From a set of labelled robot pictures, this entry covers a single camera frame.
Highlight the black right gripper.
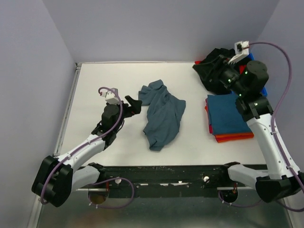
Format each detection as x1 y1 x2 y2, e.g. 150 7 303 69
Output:
191 54 246 95

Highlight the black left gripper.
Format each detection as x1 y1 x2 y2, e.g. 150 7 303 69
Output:
106 95 142 133

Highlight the grey-blue t shirt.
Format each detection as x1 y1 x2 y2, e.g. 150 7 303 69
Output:
138 80 186 152

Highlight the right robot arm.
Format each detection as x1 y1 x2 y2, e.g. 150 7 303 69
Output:
207 55 304 203

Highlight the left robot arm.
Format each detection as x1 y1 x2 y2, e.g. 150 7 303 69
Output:
31 95 142 207

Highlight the black t shirt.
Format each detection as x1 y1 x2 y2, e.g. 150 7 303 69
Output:
192 48 249 96

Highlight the blue plastic bin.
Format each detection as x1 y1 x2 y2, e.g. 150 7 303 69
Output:
248 52 268 97

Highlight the folded teal t shirt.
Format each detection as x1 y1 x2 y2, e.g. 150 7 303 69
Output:
206 94 252 135

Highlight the folded orange t shirt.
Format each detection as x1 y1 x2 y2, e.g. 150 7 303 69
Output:
204 105 255 143

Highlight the folded red t shirt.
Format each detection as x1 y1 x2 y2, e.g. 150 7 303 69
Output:
216 136 253 143

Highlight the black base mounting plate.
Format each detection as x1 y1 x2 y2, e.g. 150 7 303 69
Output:
77 162 247 199

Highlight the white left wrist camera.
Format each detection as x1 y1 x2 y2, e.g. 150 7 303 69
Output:
98 88 119 105

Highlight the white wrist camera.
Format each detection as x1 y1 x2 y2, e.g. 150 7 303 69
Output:
98 88 119 105
228 41 249 64

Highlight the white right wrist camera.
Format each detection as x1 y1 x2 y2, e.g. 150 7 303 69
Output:
228 41 249 64

